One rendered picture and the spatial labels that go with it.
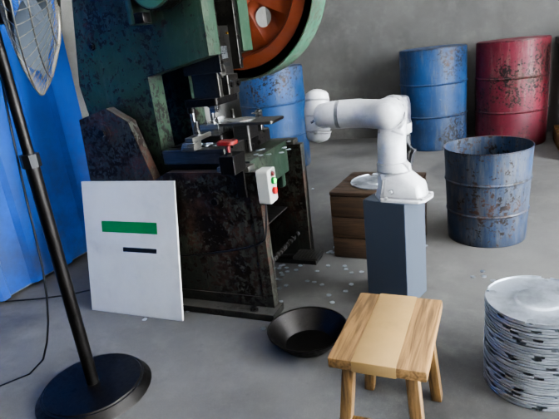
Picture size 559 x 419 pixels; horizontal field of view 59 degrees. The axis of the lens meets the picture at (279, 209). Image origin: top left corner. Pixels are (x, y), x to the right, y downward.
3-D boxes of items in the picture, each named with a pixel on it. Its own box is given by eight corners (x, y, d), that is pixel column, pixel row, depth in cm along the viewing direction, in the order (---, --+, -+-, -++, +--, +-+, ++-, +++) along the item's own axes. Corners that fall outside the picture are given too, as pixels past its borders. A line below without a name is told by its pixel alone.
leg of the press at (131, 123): (284, 308, 213) (257, 96, 184) (274, 322, 203) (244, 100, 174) (116, 289, 249) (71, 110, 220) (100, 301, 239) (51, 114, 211)
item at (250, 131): (287, 145, 217) (284, 114, 212) (275, 152, 205) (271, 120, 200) (237, 146, 227) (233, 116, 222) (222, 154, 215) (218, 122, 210)
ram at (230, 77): (245, 91, 216) (236, 20, 207) (230, 96, 203) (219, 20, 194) (211, 94, 223) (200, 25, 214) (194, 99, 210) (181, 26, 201)
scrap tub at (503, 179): (528, 220, 271) (532, 134, 256) (532, 252, 235) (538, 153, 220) (447, 218, 288) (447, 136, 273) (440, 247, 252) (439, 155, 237)
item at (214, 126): (234, 127, 224) (234, 117, 223) (219, 135, 211) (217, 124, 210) (218, 128, 228) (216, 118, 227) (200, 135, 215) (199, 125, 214)
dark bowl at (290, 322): (358, 326, 193) (356, 310, 190) (335, 374, 167) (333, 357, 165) (286, 317, 205) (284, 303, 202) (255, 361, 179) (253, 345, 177)
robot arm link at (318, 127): (336, 99, 188) (293, 101, 195) (337, 143, 191) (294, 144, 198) (348, 101, 206) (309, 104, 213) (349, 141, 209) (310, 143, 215)
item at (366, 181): (344, 178, 265) (344, 177, 265) (396, 170, 267) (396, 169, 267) (359, 193, 238) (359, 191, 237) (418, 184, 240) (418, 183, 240)
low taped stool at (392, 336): (429, 485, 123) (427, 372, 112) (336, 463, 133) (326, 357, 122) (443, 394, 152) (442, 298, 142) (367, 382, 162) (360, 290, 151)
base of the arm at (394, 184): (440, 192, 195) (439, 157, 190) (419, 207, 181) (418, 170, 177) (388, 186, 209) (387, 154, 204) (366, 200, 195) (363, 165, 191)
